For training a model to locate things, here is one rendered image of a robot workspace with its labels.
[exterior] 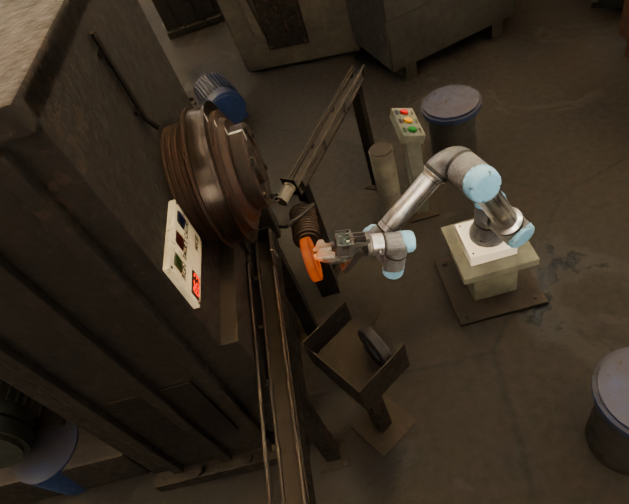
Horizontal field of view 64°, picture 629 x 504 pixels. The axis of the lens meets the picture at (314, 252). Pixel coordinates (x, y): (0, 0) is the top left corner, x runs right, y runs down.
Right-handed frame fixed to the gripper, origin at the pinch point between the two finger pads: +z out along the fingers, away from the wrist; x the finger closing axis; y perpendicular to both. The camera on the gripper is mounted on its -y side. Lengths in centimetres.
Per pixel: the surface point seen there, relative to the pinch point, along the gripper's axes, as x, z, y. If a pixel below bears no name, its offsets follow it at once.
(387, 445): 38, -26, -79
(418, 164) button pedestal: -83, -66, -33
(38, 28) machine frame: -2, 57, 79
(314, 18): -280, -41, -43
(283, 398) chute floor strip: 37.1, 14.0, -26.3
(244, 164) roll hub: -10.1, 18.3, 32.5
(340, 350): 24.3, -6.8, -22.6
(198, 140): -12, 30, 41
